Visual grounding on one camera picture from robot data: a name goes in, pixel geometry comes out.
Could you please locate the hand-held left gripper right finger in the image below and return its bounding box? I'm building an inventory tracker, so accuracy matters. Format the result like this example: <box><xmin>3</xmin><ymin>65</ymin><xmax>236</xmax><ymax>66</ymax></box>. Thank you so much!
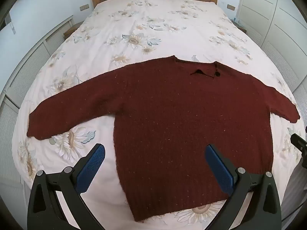
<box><xmin>205</xmin><ymin>144</ymin><xmax>282</xmax><ymax>230</ymax></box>

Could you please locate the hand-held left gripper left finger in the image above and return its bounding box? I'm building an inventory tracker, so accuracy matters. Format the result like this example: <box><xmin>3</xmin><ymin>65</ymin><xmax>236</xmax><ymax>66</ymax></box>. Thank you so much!
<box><xmin>27</xmin><ymin>143</ymin><xmax>106</xmax><ymax>230</ymax></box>

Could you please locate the dark red knit sweater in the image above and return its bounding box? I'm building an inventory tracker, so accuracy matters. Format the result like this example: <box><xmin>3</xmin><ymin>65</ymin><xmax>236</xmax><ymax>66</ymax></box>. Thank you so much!
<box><xmin>27</xmin><ymin>55</ymin><xmax>301</xmax><ymax>223</ymax></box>

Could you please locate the white louvered cabinet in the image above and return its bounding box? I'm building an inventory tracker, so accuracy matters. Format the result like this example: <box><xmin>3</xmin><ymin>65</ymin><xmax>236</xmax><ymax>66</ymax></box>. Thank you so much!
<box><xmin>0</xmin><ymin>14</ymin><xmax>73</xmax><ymax>221</ymax></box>

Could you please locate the wooden nightstand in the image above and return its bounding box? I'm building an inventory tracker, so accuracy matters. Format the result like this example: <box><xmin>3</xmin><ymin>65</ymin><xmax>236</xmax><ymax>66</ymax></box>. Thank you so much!
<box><xmin>63</xmin><ymin>21</ymin><xmax>83</xmax><ymax>38</ymax></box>
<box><xmin>230</xmin><ymin>19</ymin><xmax>248</xmax><ymax>33</ymax></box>

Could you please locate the white wardrobe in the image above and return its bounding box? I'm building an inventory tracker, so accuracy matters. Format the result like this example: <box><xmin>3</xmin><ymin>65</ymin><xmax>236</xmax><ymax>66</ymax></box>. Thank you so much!
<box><xmin>236</xmin><ymin>0</ymin><xmax>307</xmax><ymax>94</ymax></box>

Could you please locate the bed with floral cover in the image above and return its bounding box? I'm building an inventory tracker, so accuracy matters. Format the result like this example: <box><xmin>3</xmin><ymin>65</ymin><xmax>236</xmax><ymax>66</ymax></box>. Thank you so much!
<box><xmin>12</xmin><ymin>0</ymin><xmax>303</xmax><ymax>230</ymax></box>

